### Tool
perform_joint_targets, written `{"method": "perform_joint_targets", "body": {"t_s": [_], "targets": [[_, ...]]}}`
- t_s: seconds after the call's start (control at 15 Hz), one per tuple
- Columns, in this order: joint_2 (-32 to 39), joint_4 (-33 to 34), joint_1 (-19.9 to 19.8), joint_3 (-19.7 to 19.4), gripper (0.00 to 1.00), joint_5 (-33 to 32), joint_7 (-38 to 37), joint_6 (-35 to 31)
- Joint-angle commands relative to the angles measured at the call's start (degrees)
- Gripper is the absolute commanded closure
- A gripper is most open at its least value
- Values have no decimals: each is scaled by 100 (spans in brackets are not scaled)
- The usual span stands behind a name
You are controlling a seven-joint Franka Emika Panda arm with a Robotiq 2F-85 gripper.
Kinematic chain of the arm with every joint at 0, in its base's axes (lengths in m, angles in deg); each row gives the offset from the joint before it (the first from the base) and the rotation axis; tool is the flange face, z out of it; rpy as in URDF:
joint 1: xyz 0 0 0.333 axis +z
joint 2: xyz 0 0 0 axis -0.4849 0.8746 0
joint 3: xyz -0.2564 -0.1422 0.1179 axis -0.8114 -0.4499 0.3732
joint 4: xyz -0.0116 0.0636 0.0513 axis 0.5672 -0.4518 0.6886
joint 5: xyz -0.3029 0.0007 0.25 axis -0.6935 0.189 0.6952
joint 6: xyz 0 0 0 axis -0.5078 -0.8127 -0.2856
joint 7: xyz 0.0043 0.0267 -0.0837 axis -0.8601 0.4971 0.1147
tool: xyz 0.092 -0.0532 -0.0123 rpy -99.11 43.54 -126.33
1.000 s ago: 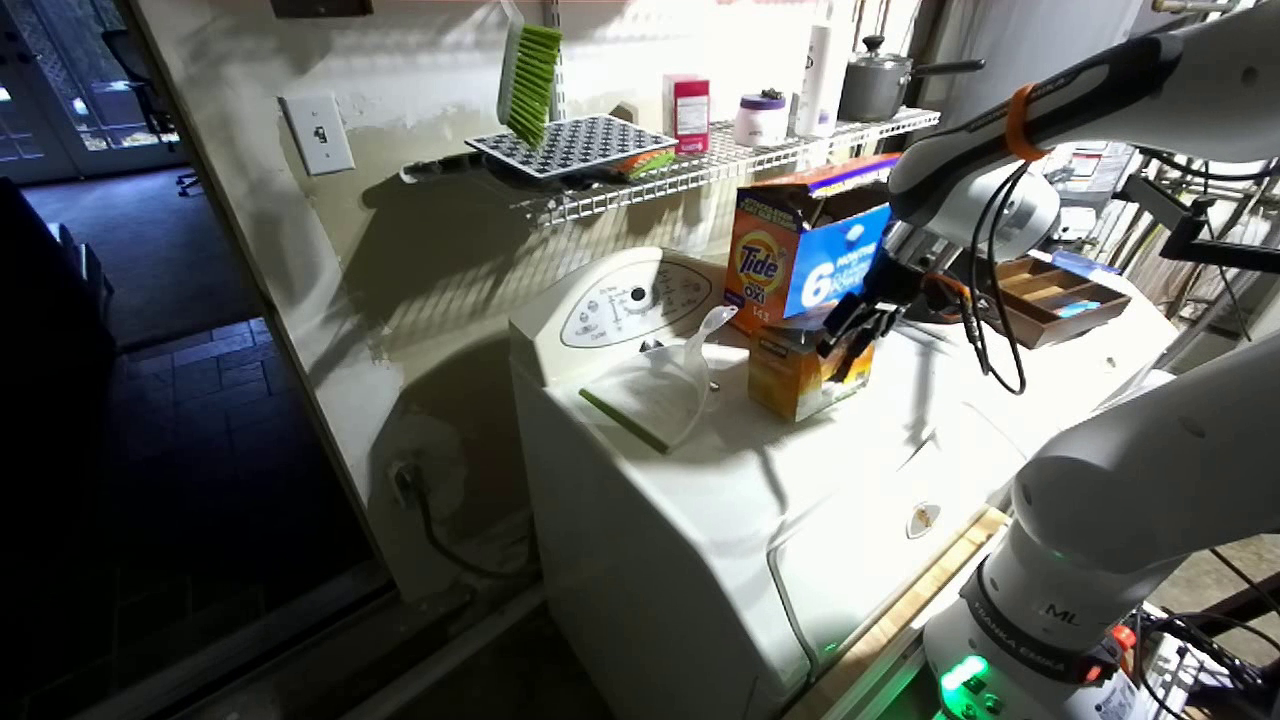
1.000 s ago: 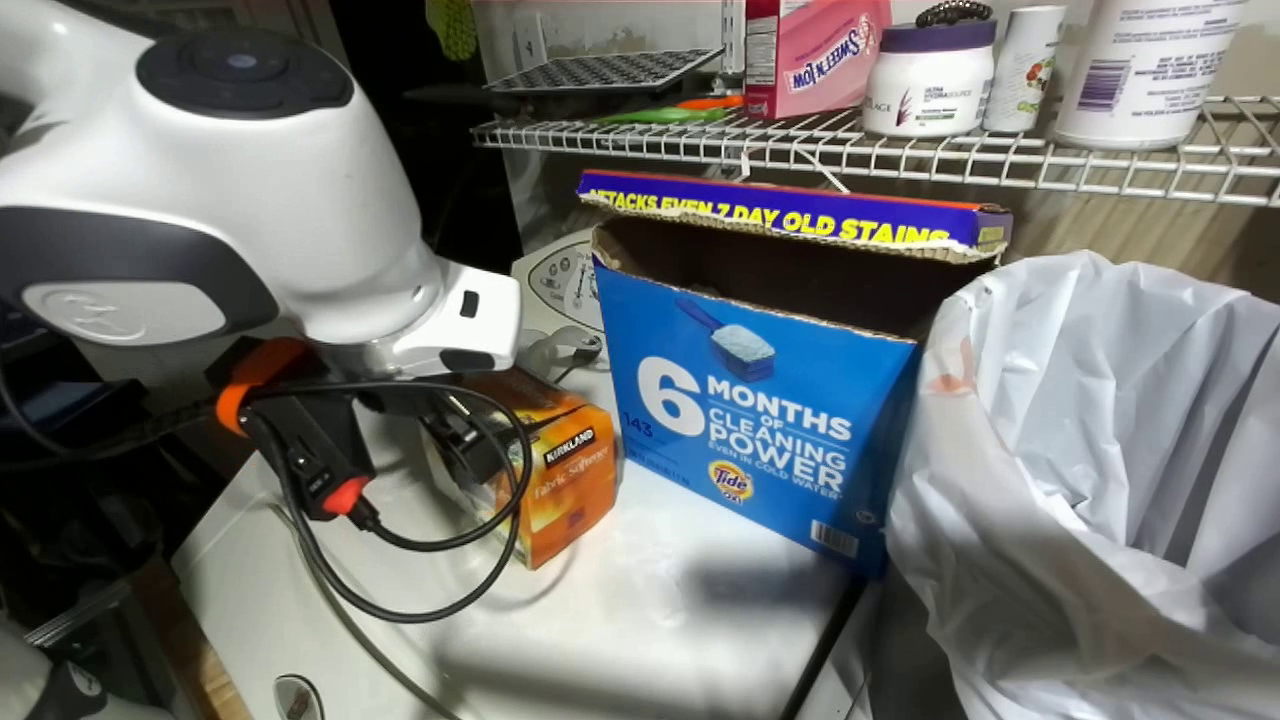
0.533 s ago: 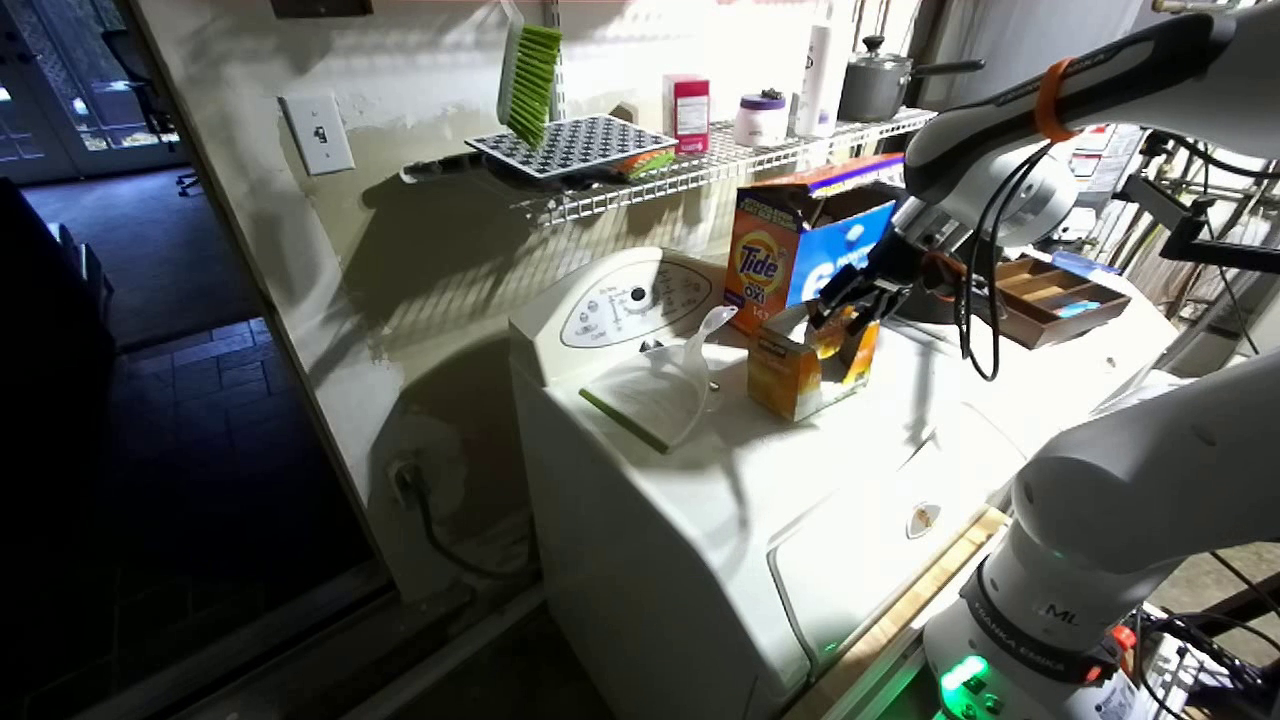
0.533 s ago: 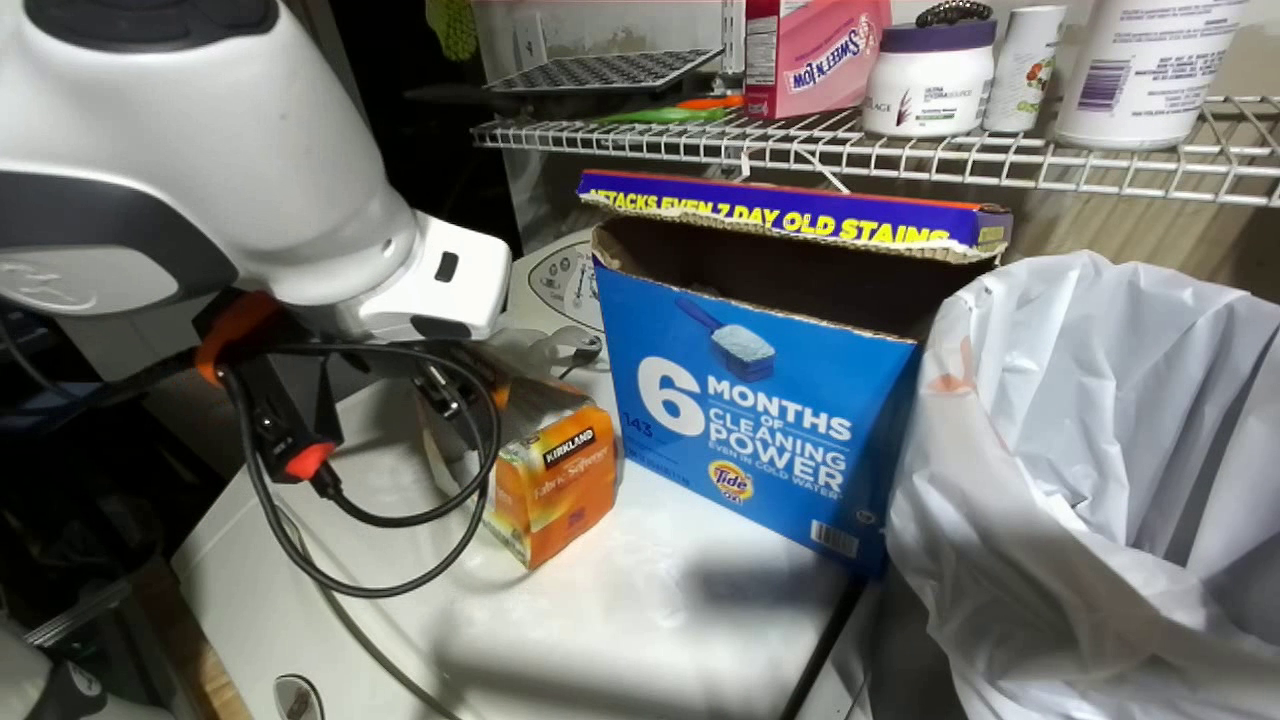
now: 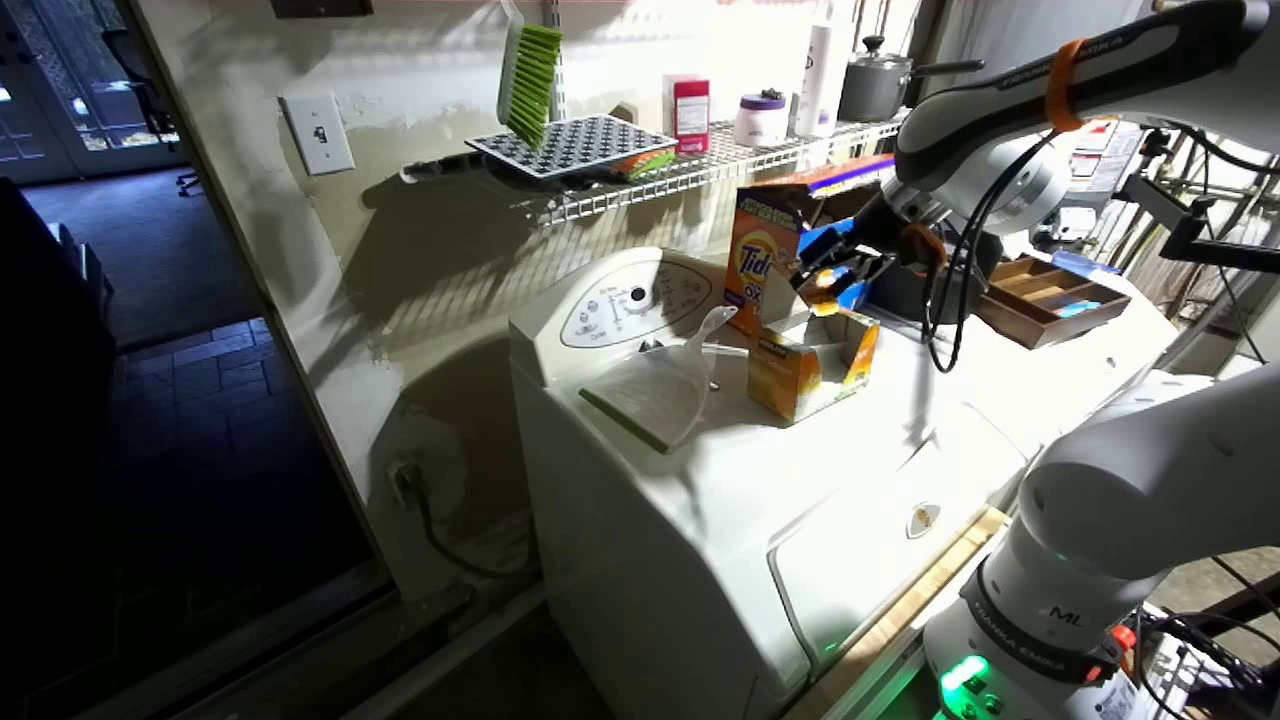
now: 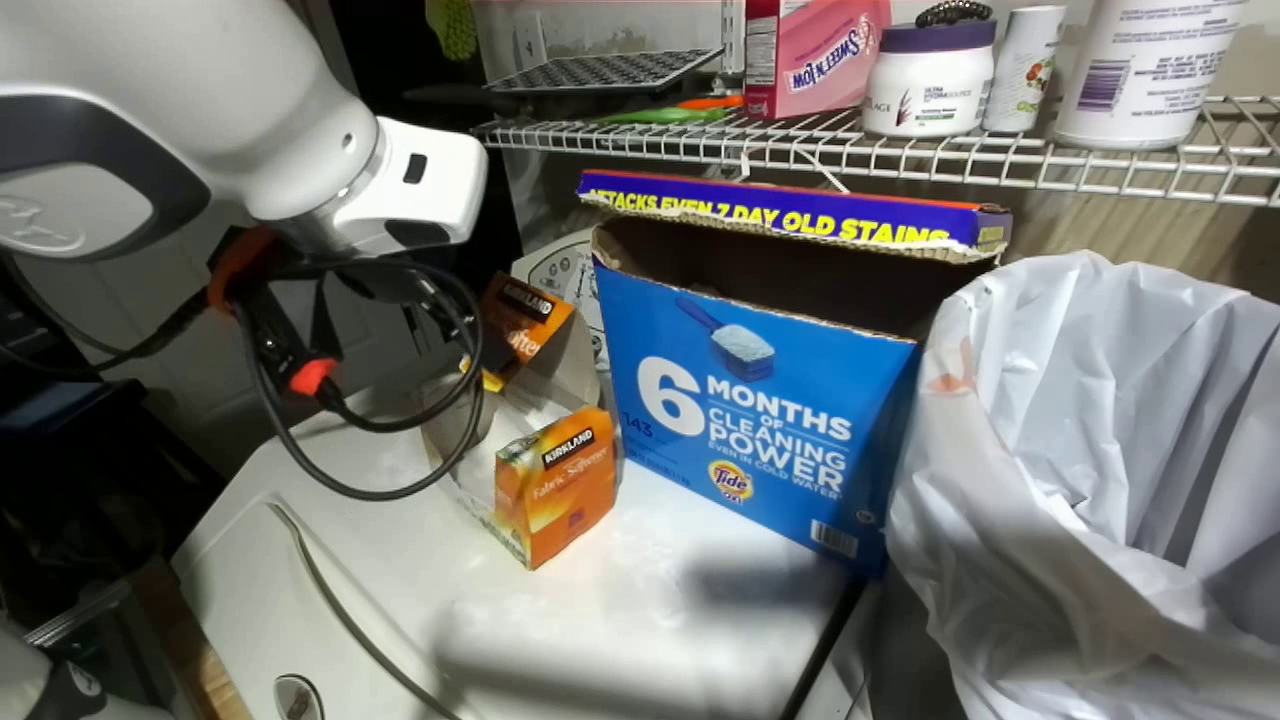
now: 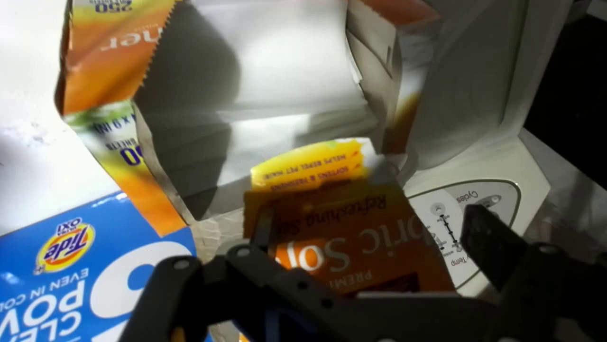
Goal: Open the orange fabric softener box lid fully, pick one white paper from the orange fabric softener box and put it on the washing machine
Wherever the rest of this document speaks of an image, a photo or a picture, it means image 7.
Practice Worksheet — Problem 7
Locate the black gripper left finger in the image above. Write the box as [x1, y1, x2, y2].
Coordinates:
[116, 206, 300, 342]

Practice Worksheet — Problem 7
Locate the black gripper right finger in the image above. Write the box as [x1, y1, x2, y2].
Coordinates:
[460, 202, 607, 342]

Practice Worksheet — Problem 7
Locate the white dryer sheet paper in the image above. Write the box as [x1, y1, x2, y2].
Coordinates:
[135, 0, 382, 220]

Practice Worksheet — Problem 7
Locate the orange fabric softener box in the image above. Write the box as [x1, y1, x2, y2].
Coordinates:
[54, 0, 458, 299]

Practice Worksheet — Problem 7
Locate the blue Tide detergent box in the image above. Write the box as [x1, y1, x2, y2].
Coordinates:
[0, 187, 200, 342]

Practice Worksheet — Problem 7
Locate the white washing machine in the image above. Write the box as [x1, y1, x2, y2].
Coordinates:
[0, 0, 571, 299]

